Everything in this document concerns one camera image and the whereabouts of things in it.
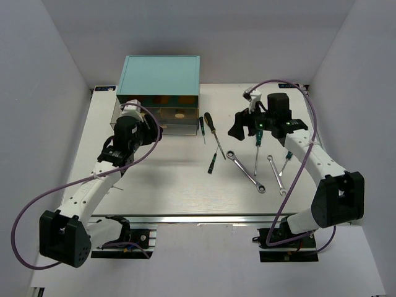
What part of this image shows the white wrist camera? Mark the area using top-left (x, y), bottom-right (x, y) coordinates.
top-left (120, 100), bottom-right (142, 121)
top-left (243, 88), bottom-right (262, 114)

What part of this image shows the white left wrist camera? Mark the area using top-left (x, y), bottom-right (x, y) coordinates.
top-left (120, 100), bottom-right (142, 121)

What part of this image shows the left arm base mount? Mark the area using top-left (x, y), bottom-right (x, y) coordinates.
top-left (87, 215), bottom-right (158, 259)

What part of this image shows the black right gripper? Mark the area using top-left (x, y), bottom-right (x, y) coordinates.
top-left (227, 101), bottom-right (275, 142)

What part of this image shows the small black green precision screwdriver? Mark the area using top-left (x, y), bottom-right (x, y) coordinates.
top-left (207, 153), bottom-right (217, 174)

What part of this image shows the small combination wrench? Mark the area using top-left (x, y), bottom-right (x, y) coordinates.
top-left (267, 155), bottom-right (287, 196)

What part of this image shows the teal drawer cabinet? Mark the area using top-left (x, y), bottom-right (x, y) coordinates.
top-left (116, 55), bottom-right (200, 97)

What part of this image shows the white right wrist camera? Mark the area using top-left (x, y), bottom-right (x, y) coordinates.
top-left (243, 88), bottom-right (262, 114)

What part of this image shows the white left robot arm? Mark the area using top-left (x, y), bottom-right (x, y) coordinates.
top-left (39, 114), bottom-right (162, 268)

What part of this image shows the large ratchet combination wrench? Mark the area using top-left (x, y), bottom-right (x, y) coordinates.
top-left (226, 150), bottom-right (265, 194)

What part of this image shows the transparent drawer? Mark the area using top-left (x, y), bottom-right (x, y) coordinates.
top-left (160, 108), bottom-right (198, 125)
top-left (110, 106), bottom-right (199, 136)
top-left (117, 95), bottom-right (199, 108)

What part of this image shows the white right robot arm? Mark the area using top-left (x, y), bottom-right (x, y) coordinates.
top-left (228, 92), bottom-right (365, 247)

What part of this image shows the green handled short screwdriver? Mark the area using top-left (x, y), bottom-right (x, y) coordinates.
top-left (278, 151), bottom-right (293, 177)

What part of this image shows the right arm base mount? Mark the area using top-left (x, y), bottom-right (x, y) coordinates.
top-left (252, 228), bottom-right (319, 263)

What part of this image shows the green handled long screwdriver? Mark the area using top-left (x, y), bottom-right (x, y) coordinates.
top-left (254, 130), bottom-right (263, 176)

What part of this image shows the small precision screwdriver by cabinet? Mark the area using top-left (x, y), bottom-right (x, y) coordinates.
top-left (199, 116), bottom-right (206, 144)

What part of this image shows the black yellow large screwdriver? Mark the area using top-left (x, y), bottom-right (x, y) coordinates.
top-left (204, 112), bottom-right (226, 160)

